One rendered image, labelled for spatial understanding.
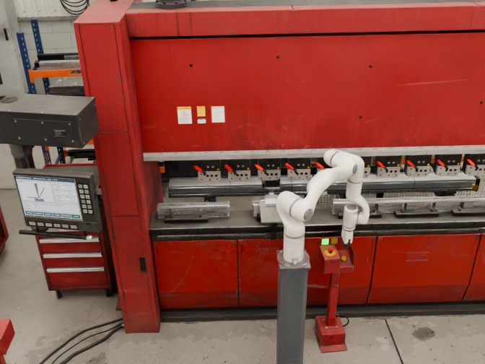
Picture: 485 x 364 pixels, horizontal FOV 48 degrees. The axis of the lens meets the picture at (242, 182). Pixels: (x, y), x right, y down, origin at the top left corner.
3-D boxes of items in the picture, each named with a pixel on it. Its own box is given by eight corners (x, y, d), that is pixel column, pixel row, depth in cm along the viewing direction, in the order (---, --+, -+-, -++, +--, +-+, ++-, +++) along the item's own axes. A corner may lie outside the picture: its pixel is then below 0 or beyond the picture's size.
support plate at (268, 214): (260, 223, 359) (260, 222, 359) (259, 201, 382) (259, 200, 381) (289, 222, 359) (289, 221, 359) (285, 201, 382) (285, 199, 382)
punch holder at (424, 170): (406, 177, 371) (409, 155, 363) (403, 171, 378) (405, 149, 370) (428, 176, 371) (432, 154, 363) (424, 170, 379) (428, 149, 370)
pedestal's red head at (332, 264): (323, 274, 365) (325, 252, 356) (318, 258, 379) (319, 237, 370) (353, 271, 367) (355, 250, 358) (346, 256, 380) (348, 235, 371)
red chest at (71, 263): (50, 303, 440) (24, 197, 390) (67, 263, 484) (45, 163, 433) (113, 302, 441) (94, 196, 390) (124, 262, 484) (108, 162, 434)
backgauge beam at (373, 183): (168, 198, 408) (167, 186, 403) (170, 188, 420) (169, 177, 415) (478, 191, 410) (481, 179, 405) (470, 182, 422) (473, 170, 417)
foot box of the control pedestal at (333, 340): (320, 353, 392) (321, 341, 386) (312, 327, 413) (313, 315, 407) (348, 350, 393) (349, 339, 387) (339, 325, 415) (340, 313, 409)
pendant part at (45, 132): (19, 243, 326) (-17, 110, 283) (39, 219, 347) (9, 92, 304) (101, 250, 319) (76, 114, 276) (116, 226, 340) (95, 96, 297)
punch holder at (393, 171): (377, 178, 371) (379, 156, 363) (374, 171, 378) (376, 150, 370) (398, 177, 371) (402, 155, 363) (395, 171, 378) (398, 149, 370)
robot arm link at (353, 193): (374, 178, 336) (368, 219, 351) (348, 175, 339) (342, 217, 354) (374, 185, 328) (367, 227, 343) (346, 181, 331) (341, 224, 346)
